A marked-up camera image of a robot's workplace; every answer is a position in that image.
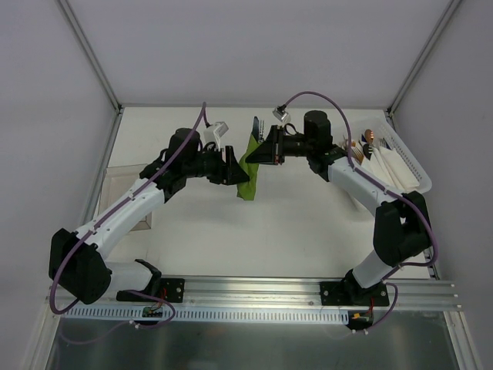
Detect green paper napkin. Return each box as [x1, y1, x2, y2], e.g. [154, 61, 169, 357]
[236, 134, 260, 201]

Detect silver table knife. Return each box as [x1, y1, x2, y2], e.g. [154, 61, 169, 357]
[251, 116, 261, 142]

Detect clear smoked plastic box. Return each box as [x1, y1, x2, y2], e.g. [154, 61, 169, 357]
[98, 164, 146, 214]

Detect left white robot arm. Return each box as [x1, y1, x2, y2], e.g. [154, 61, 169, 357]
[49, 128, 250, 304]

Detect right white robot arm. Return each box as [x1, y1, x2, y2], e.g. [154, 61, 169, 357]
[246, 110, 432, 305]

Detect white rolled napkin bundle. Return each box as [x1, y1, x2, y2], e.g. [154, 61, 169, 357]
[377, 147, 419, 191]

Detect copper fork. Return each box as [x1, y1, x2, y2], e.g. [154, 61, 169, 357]
[351, 146, 364, 163]

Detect copper spoon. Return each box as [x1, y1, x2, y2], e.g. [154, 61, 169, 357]
[364, 129, 374, 149]

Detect white plastic basket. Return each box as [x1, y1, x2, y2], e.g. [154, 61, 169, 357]
[349, 116, 432, 193]

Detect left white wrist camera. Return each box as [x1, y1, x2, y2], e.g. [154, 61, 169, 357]
[203, 122, 229, 151]

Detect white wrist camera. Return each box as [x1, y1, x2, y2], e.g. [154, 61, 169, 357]
[203, 122, 229, 151]
[273, 105, 291, 125]

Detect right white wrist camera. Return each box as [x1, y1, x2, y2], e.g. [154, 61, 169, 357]
[273, 105, 291, 125]

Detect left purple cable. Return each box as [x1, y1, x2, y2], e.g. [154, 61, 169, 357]
[49, 101, 209, 328]

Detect aluminium rail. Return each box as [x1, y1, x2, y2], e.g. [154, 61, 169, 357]
[45, 272, 462, 311]

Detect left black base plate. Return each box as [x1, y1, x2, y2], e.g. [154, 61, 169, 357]
[116, 277, 186, 303]

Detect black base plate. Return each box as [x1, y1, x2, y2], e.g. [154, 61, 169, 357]
[116, 277, 186, 303]
[319, 281, 390, 308]

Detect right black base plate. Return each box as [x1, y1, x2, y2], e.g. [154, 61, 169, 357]
[319, 281, 390, 308]

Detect left frame post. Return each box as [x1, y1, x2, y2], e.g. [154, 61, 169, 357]
[55, 0, 122, 112]

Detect frame post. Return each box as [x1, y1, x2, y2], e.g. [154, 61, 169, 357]
[55, 0, 122, 112]
[387, 0, 463, 118]

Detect right frame post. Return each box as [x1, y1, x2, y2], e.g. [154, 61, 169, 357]
[387, 0, 463, 118]

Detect white slotted cable duct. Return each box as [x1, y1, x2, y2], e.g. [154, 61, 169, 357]
[64, 304, 350, 325]

